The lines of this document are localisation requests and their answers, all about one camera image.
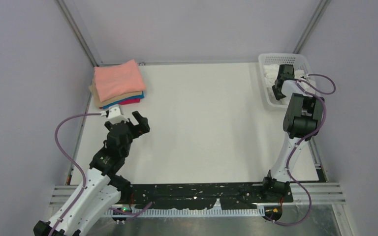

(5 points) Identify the white plastic laundry basket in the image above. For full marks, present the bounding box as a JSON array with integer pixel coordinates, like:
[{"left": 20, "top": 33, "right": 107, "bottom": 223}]
[{"left": 258, "top": 53, "right": 321, "bottom": 111}]

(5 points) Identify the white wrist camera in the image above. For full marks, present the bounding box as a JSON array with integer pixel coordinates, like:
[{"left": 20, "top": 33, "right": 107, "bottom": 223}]
[
  {"left": 294, "top": 70, "right": 311, "bottom": 89},
  {"left": 100, "top": 104, "right": 127, "bottom": 124}
]

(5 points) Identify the folded tan t-shirt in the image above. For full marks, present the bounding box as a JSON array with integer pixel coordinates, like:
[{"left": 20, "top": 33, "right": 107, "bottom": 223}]
[{"left": 89, "top": 81, "right": 144, "bottom": 108}]

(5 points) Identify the white slotted cable duct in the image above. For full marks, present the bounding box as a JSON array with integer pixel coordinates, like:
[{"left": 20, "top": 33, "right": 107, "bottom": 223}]
[{"left": 62, "top": 207, "right": 268, "bottom": 218}]

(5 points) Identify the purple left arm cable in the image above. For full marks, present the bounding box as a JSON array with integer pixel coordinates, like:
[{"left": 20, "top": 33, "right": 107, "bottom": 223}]
[{"left": 47, "top": 113, "right": 106, "bottom": 236}]

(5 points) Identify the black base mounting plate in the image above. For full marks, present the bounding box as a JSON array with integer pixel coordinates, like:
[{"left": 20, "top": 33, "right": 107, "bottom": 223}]
[{"left": 119, "top": 182, "right": 293, "bottom": 210}]

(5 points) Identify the white printed t-shirt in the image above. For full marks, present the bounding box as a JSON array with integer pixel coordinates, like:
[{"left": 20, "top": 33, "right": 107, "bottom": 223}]
[{"left": 263, "top": 64, "right": 315, "bottom": 98}]

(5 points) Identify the aluminium frame rail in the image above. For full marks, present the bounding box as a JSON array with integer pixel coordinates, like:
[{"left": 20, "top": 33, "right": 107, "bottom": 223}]
[{"left": 55, "top": 0, "right": 99, "bottom": 66}]

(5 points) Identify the folded magenta t-shirt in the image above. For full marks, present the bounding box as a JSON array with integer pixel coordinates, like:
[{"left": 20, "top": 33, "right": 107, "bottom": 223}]
[{"left": 119, "top": 98, "right": 141, "bottom": 106}]

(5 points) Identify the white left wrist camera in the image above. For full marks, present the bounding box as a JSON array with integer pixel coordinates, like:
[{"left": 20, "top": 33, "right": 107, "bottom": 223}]
[{"left": 100, "top": 104, "right": 127, "bottom": 124}]

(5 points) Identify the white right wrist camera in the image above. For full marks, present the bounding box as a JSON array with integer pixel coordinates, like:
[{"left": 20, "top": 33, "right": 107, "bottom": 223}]
[{"left": 294, "top": 70, "right": 311, "bottom": 89}]

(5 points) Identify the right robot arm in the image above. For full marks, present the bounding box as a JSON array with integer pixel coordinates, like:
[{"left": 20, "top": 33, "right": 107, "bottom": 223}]
[{"left": 261, "top": 64, "right": 324, "bottom": 202}]

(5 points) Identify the folded pink t-shirt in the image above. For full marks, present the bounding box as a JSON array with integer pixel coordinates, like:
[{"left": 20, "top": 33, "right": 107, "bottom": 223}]
[{"left": 94, "top": 60, "right": 146, "bottom": 101}]

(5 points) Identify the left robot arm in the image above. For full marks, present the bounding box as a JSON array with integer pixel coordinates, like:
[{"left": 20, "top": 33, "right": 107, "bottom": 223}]
[{"left": 33, "top": 107, "right": 150, "bottom": 236}]

